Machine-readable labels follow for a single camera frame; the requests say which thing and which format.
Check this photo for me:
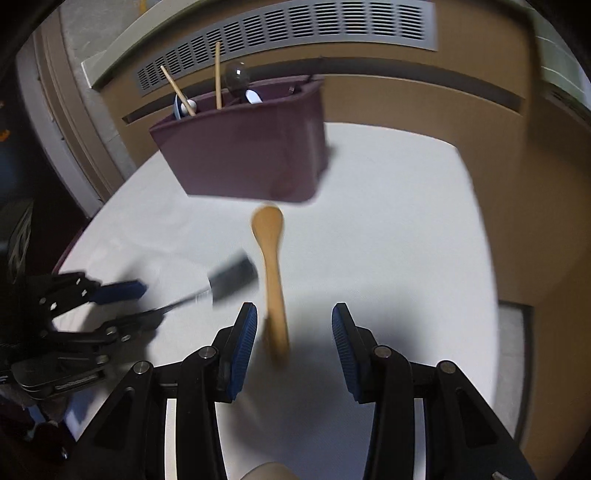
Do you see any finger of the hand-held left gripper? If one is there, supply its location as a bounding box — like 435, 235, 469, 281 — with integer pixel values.
39, 272, 148, 318
48, 308, 167, 356

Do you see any purple utensil holder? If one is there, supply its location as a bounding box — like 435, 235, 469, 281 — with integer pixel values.
148, 76, 331, 204

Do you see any black-handled metal ladle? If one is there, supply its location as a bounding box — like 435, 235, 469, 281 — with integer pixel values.
224, 62, 250, 104

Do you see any grey vent grille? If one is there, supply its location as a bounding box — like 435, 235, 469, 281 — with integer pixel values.
136, 0, 438, 97

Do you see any white tablecloth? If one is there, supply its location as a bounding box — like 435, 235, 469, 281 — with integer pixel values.
53, 122, 499, 480

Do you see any wooden spoon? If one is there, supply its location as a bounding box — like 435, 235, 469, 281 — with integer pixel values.
250, 205, 291, 363

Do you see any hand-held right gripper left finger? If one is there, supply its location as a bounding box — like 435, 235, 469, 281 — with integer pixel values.
74, 302, 258, 480

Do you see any green checked cloth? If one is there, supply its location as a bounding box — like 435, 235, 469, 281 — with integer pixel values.
531, 0, 591, 121

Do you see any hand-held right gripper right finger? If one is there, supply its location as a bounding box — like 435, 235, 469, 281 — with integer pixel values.
331, 303, 539, 480

